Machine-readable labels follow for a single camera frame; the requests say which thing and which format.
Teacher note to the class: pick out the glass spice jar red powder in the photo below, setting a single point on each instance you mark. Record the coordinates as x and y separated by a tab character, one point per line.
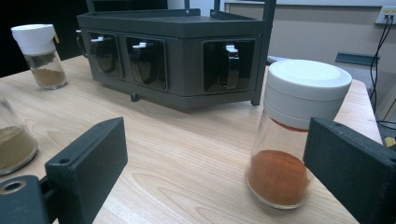
277	177

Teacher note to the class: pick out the white wall socket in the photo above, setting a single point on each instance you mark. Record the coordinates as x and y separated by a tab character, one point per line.
386	14

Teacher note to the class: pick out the dark grey spice rack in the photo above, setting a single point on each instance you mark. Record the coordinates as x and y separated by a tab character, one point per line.
183	62

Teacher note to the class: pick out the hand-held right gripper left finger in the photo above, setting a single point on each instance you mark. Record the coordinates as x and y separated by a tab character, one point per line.
90	161

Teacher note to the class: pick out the glass spice jar brown powder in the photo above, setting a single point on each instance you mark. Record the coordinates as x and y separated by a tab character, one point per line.
34	39

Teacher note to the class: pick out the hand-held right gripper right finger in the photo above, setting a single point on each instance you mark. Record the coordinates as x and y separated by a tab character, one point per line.
358	168

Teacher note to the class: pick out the dark grey wall bracket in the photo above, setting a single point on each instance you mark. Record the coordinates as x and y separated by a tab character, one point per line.
355	58

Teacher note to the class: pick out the yellow tag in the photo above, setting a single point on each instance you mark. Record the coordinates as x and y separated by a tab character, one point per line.
389	142

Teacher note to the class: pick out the glass spice jar olive powder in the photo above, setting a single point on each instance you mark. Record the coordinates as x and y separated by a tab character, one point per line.
14	146

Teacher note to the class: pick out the black spice box white tab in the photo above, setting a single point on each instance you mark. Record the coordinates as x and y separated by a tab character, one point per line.
146	65
80	43
229	67
104	56

